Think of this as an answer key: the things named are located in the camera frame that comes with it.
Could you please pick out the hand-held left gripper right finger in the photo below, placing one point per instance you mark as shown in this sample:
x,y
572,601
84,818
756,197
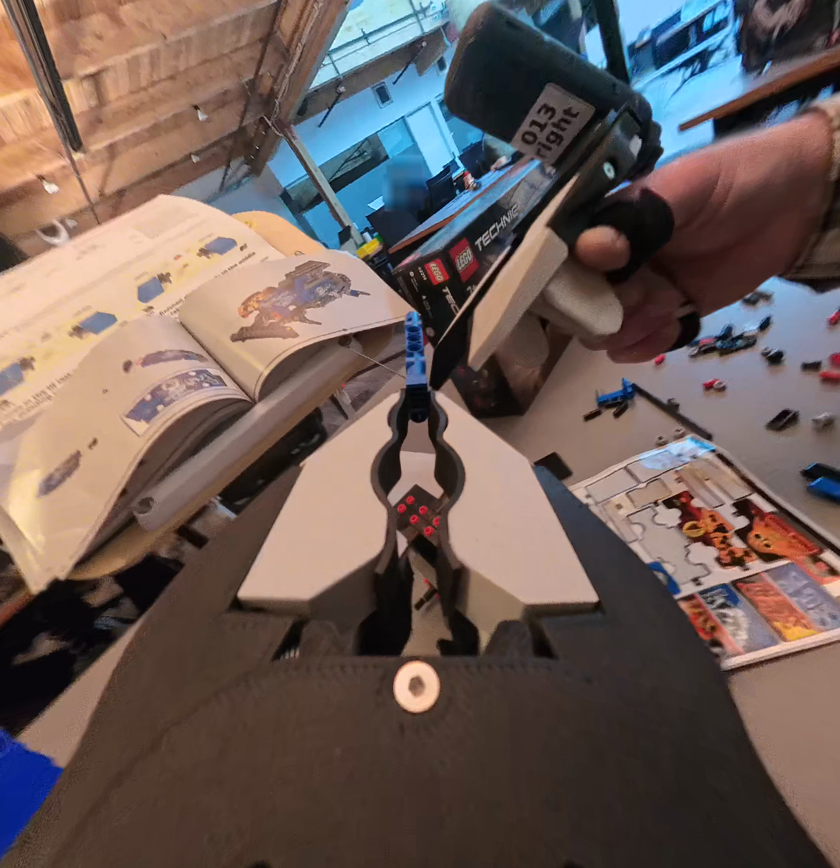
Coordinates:
x,y
514,536

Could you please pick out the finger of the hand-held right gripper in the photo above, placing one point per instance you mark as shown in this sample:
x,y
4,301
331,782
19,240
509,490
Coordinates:
x,y
481,305
521,285

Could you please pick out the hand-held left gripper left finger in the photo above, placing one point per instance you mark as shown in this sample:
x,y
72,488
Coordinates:
x,y
325,529

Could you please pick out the blue skull sticker panel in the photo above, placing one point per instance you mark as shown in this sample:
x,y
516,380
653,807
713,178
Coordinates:
x,y
416,352

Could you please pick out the toy brick truck model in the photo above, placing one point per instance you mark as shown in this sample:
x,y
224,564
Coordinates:
x,y
420,508

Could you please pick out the person's right forearm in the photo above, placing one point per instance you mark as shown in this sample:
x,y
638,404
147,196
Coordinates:
x,y
833,237

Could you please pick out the person's right hand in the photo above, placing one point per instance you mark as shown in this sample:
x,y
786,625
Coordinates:
x,y
731,217

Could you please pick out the black toy set box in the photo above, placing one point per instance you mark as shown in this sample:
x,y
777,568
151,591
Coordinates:
x,y
453,271

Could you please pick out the black office chair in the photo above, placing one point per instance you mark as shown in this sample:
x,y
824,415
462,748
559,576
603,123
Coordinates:
x,y
441,186

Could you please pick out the blue connector brick piece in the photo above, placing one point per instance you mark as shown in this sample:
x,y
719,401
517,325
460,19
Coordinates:
x,y
613,397

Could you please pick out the white book stand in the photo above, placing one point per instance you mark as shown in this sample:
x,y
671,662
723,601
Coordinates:
x,y
176,495

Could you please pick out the colourful sticker sheet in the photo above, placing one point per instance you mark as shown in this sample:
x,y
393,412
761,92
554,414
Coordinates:
x,y
697,488

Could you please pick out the thin black rod piece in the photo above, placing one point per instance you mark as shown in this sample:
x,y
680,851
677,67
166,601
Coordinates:
x,y
664,413

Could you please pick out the instruction booklet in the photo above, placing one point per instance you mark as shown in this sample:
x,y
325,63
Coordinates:
x,y
189,352

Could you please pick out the wooden background table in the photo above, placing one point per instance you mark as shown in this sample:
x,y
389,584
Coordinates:
x,y
765,85

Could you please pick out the scattered small brick pieces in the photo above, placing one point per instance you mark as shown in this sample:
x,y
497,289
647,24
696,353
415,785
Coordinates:
x,y
782,419

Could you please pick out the black and blue brick piece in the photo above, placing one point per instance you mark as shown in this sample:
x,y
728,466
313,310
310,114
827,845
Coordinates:
x,y
830,485

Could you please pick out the blue storage bin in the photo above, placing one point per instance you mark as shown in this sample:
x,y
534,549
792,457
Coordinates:
x,y
13,793

